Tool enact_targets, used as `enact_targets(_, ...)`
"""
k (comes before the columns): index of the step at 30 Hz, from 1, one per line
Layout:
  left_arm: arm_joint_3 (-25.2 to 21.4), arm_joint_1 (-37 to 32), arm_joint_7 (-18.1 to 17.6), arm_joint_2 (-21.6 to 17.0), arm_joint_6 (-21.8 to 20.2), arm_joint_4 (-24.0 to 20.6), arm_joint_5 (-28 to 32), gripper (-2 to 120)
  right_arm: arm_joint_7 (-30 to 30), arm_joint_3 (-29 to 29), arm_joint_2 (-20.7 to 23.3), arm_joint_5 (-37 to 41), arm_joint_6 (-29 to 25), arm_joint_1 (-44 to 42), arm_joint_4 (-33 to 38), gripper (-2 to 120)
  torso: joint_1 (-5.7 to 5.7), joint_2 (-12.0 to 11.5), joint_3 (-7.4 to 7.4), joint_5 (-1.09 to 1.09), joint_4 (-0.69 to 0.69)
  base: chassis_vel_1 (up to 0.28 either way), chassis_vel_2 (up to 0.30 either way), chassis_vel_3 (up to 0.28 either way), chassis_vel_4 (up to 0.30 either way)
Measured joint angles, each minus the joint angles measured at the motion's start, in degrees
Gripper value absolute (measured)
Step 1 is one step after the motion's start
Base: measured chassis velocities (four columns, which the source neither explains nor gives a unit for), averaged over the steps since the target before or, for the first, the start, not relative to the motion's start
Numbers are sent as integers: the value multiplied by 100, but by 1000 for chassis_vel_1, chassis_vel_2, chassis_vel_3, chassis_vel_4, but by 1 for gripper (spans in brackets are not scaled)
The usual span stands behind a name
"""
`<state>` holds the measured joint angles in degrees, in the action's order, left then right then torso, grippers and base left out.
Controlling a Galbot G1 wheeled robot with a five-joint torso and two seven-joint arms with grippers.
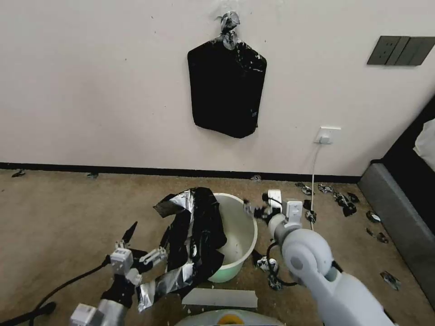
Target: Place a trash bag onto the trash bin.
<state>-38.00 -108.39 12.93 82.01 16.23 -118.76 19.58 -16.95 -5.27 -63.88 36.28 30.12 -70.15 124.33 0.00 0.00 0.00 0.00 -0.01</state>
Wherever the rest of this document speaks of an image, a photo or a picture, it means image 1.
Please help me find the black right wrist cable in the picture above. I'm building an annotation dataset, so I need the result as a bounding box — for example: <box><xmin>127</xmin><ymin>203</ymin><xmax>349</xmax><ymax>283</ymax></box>
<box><xmin>266</xmin><ymin>241</ymin><xmax>307</xmax><ymax>287</ymax></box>

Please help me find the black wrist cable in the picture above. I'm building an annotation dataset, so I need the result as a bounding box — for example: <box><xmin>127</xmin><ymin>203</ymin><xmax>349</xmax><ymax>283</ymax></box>
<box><xmin>0</xmin><ymin>255</ymin><xmax>113</xmax><ymax>324</ymax></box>
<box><xmin>266</xmin><ymin>241</ymin><xmax>307</xmax><ymax>287</ymax></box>

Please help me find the knotted silver bag hanger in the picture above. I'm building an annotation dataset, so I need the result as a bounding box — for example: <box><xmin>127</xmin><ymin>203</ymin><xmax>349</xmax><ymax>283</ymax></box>
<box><xmin>213</xmin><ymin>10</ymin><xmax>242</xmax><ymax>50</ymax></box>

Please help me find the white bedding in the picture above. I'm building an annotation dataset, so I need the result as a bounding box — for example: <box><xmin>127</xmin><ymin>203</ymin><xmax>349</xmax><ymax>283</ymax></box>
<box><xmin>412</xmin><ymin>119</ymin><xmax>435</xmax><ymax>168</ymax></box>

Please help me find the white power cable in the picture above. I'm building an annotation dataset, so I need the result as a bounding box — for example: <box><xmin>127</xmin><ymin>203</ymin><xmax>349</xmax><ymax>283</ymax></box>
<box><xmin>307</xmin><ymin>142</ymin><xmax>321</xmax><ymax>232</ymax></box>

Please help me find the white robot front shell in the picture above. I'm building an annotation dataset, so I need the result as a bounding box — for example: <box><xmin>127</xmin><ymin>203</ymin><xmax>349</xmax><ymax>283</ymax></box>
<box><xmin>173</xmin><ymin>307</ymin><xmax>283</xmax><ymax>326</ymax></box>

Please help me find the white round trash bin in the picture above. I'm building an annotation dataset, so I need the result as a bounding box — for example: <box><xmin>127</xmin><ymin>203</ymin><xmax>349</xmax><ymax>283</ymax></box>
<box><xmin>203</xmin><ymin>192</ymin><xmax>258</xmax><ymax>283</ymax></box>

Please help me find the dark grey bed frame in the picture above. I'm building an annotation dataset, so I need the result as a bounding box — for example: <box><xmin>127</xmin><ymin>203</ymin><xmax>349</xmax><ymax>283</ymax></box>
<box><xmin>357</xmin><ymin>101</ymin><xmax>435</xmax><ymax>306</ymax></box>

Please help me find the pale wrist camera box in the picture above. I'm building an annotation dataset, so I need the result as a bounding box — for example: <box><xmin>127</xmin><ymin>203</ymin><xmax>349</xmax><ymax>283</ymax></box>
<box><xmin>109</xmin><ymin>248</ymin><xmax>134</xmax><ymax>275</ymax></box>
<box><xmin>267</xmin><ymin>189</ymin><xmax>283</xmax><ymax>208</ymax></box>

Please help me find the black plastic trash bag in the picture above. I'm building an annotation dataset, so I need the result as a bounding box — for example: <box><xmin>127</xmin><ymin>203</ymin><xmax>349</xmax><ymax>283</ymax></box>
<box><xmin>137</xmin><ymin>186</ymin><xmax>228</xmax><ymax>313</ymax></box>

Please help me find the white wall socket with plug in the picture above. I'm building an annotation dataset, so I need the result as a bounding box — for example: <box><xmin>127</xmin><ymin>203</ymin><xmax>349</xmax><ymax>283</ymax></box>
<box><xmin>314</xmin><ymin>126</ymin><xmax>342</xmax><ymax>145</ymax></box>

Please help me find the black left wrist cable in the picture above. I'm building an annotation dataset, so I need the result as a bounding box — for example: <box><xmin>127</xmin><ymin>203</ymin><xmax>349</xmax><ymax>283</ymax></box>
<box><xmin>0</xmin><ymin>255</ymin><xmax>113</xmax><ymax>324</ymax></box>

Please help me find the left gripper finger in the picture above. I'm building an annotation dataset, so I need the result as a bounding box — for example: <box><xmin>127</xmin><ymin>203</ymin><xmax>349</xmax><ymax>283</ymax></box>
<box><xmin>137</xmin><ymin>234</ymin><xmax>170</xmax><ymax>273</ymax></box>
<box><xmin>115</xmin><ymin>221</ymin><xmax>139</xmax><ymax>251</ymax></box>

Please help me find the white tape strip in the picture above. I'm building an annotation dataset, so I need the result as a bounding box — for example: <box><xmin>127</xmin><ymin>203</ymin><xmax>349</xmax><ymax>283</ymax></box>
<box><xmin>181</xmin><ymin>288</ymin><xmax>258</xmax><ymax>309</ymax></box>

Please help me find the hanging black trash bag pack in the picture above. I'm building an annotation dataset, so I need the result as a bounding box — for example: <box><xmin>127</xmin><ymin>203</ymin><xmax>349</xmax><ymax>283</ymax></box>
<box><xmin>187</xmin><ymin>40</ymin><xmax>268</xmax><ymax>139</ymax></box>

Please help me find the dark grey wall switch panel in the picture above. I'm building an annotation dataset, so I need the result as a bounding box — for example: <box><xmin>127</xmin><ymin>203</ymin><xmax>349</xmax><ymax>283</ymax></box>
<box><xmin>367</xmin><ymin>35</ymin><xmax>435</xmax><ymax>67</ymax></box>

